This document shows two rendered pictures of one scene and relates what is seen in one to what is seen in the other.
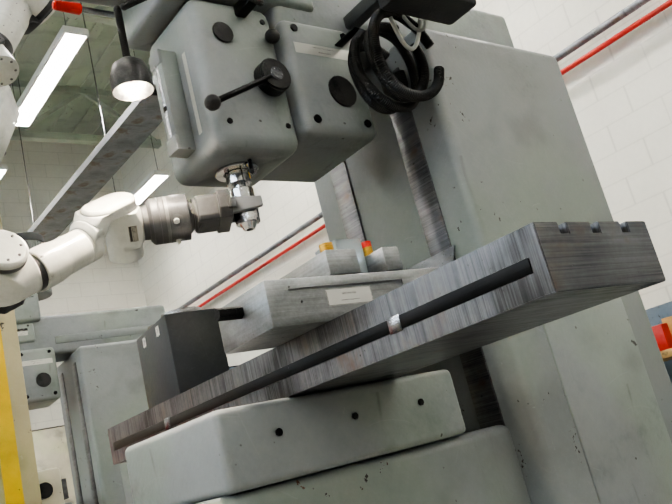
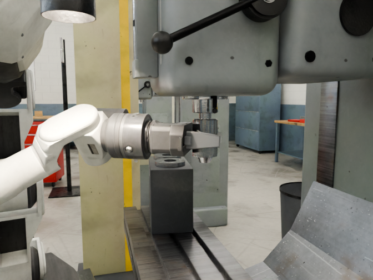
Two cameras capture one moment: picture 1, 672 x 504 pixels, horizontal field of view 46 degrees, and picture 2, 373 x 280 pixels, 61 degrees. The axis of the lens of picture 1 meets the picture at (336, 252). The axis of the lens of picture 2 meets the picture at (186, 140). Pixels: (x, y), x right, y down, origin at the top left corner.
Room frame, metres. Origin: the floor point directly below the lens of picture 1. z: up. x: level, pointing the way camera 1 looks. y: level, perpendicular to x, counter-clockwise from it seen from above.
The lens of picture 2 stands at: (0.87, -0.07, 1.30)
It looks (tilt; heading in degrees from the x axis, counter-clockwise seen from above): 7 degrees down; 25
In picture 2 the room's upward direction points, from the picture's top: straight up
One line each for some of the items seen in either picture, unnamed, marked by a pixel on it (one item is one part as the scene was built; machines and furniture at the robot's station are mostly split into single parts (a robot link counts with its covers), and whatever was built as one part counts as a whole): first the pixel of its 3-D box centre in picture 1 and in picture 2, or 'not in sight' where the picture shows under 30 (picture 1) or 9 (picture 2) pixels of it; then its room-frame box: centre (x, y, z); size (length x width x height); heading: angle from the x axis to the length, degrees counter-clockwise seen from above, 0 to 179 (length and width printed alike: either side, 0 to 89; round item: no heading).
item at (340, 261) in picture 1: (316, 276); not in sight; (1.21, 0.04, 1.02); 0.15 x 0.06 x 0.04; 39
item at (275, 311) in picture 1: (335, 296); not in sight; (1.23, 0.02, 0.98); 0.35 x 0.15 x 0.11; 129
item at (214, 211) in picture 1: (197, 216); (157, 138); (1.40, 0.24, 1.23); 0.13 x 0.12 x 0.10; 16
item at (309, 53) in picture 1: (299, 105); (302, 12); (1.55, 0.00, 1.47); 0.24 x 0.19 x 0.26; 41
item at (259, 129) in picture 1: (221, 97); (208, 5); (1.43, 0.14, 1.47); 0.21 x 0.19 x 0.32; 41
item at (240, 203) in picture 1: (246, 202); (202, 140); (1.39, 0.14, 1.23); 0.06 x 0.02 x 0.03; 106
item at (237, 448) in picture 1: (298, 440); not in sight; (1.42, 0.15, 0.79); 0.50 x 0.35 x 0.12; 131
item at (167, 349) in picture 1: (182, 361); (169, 189); (1.73, 0.39, 1.03); 0.22 x 0.12 x 0.20; 33
